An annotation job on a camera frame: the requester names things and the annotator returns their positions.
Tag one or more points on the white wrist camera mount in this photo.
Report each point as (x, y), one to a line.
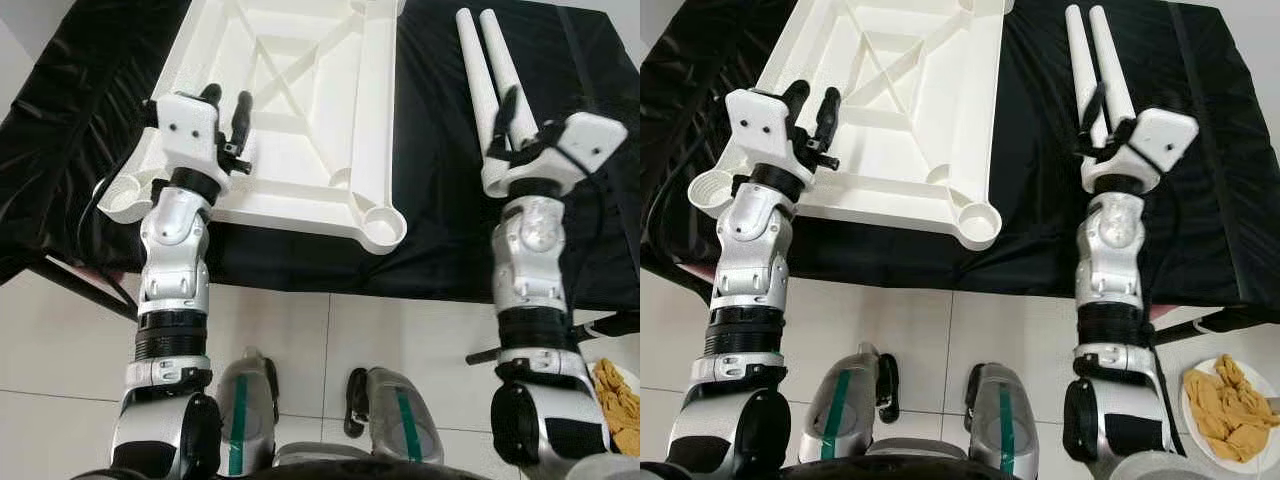
(185, 125)
(755, 120)
(590, 140)
(1160, 135)

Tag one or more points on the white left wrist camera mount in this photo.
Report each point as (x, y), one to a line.
(185, 125)
(755, 120)

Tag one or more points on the black table cloth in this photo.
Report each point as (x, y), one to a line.
(450, 250)
(1030, 260)

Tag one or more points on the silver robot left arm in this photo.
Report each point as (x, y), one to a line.
(745, 240)
(170, 240)

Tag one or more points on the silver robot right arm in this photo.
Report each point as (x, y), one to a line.
(530, 250)
(1110, 245)

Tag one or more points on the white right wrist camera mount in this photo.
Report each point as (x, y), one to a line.
(590, 140)
(1160, 135)

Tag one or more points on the black robot waist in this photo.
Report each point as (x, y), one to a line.
(920, 474)
(360, 473)

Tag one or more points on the white plastic table top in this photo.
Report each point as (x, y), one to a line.
(920, 100)
(330, 100)

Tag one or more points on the black metal table frame leg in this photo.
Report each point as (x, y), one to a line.
(480, 357)
(90, 290)
(1230, 320)

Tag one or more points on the crumpled yellow cloth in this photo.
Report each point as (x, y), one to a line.
(1230, 410)
(615, 405)

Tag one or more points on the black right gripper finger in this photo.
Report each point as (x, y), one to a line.
(507, 110)
(1097, 105)

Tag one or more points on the white round plate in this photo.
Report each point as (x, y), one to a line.
(1260, 375)
(632, 378)

